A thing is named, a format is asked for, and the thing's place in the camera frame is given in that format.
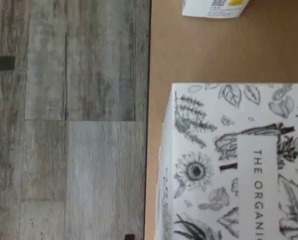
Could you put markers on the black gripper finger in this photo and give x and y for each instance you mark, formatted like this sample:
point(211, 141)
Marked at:
point(129, 237)

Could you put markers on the white box with yellow strip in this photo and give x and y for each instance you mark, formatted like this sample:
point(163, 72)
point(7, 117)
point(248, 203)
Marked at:
point(239, 162)

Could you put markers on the brown wooden shelf board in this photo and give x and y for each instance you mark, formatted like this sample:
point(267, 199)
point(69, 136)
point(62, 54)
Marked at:
point(214, 50)

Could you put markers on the long black floor tape strip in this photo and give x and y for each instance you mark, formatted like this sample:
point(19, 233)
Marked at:
point(1, 63)

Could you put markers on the yellow granola cereal box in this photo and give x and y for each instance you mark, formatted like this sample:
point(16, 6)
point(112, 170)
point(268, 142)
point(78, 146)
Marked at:
point(214, 8)

